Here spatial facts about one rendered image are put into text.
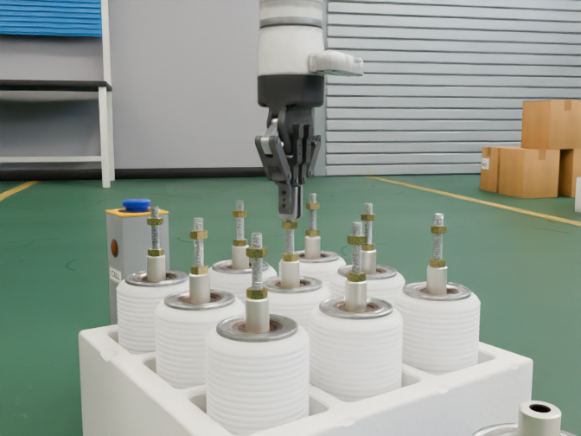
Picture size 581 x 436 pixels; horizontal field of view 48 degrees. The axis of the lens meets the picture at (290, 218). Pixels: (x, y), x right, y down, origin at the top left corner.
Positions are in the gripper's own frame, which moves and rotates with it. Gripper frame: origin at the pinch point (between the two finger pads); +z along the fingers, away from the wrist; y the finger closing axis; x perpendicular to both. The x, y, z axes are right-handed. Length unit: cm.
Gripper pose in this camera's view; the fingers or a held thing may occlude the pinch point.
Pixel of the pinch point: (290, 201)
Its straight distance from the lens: 74.4
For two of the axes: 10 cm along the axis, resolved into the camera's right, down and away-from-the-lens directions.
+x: 9.0, 0.6, -4.4
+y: -4.4, 1.2, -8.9
